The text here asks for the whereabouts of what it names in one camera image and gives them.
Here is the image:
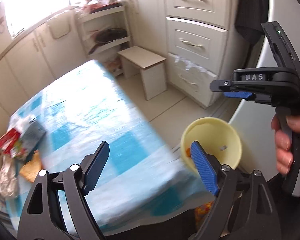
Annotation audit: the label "clear plastic bag on drawer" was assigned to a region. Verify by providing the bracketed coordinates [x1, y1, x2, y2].
[173, 55, 208, 73]

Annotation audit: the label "colourful slipper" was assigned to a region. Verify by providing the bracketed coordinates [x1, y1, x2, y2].
[194, 201, 213, 230]

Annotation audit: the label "red snack wrapper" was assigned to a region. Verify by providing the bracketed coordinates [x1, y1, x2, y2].
[0, 128, 21, 154]

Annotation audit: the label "blue checkered tablecloth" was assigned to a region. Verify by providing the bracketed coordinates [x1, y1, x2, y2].
[9, 61, 213, 236]

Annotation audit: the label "small white wooden stool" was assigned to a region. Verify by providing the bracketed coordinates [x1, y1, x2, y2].
[117, 46, 167, 100]

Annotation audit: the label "grey milk carton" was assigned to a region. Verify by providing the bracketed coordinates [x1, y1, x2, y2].
[20, 119, 46, 153]

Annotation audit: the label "silver foil wrapper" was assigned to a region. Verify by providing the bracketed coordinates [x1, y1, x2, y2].
[0, 154, 19, 199]

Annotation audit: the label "orange snack bag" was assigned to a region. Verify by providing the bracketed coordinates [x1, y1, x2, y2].
[19, 150, 43, 183]

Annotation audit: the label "black hanging towel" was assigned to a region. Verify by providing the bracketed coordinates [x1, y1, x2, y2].
[235, 0, 269, 45]

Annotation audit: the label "person's right hand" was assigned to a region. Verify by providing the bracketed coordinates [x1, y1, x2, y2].
[271, 115, 300, 175]

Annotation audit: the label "white shelf rack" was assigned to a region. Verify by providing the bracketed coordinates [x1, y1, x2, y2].
[75, 2, 132, 76]

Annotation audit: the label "yellow plastic trash bucket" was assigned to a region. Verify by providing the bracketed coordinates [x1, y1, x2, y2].
[180, 117, 242, 175]

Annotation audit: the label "black frying pan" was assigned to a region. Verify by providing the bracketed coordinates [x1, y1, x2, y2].
[88, 28, 128, 55]

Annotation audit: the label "white drawer cabinet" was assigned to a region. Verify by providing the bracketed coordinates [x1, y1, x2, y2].
[166, 0, 248, 107]

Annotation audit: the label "white lower kitchen cabinets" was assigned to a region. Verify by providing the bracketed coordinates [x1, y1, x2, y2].
[0, 10, 87, 135]

